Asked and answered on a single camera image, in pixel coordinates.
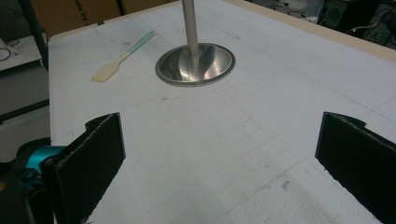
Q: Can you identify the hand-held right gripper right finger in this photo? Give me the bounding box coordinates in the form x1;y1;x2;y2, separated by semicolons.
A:
315;111;396;224

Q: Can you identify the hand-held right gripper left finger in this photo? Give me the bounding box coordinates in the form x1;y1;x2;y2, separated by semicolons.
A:
24;112;127;224

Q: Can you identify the stainless steel utensil stand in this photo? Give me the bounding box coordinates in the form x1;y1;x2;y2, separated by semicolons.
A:
154;0;236;88

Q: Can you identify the white grid mat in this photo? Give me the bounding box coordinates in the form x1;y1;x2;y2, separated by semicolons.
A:
48;0;396;224

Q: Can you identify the plain black computer tower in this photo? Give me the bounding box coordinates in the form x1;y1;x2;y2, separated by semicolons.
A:
362;1;396;49

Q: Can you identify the black computer tower green label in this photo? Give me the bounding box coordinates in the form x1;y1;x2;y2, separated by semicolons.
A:
321;0;348;31

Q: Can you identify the brown cardboard box black print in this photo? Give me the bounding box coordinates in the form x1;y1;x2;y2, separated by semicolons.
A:
29;0;176;38

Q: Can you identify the black frame with cable bundle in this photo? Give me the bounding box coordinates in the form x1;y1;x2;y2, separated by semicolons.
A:
17;0;50;71

